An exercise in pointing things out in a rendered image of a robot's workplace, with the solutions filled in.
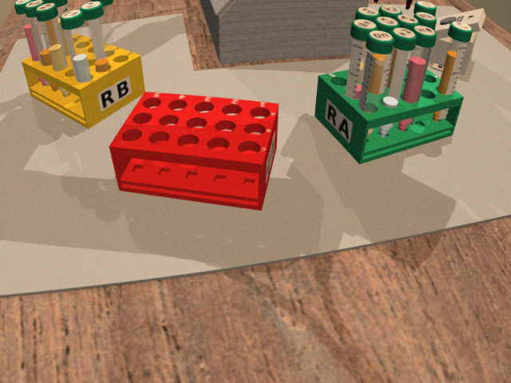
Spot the yellow test tube rack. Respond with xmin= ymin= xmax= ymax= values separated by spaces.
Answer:
xmin=22 ymin=36 xmax=145 ymax=129

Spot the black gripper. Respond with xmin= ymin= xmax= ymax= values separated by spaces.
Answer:
xmin=374 ymin=0 xmax=413 ymax=10

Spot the beige bench mat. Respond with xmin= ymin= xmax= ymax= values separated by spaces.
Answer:
xmin=0 ymin=14 xmax=511 ymax=298

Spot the red test tube rack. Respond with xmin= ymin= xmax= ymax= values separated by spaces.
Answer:
xmin=109 ymin=92 xmax=279 ymax=211

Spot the green test tube rack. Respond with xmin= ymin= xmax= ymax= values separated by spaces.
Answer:
xmin=315 ymin=70 xmax=464 ymax=164

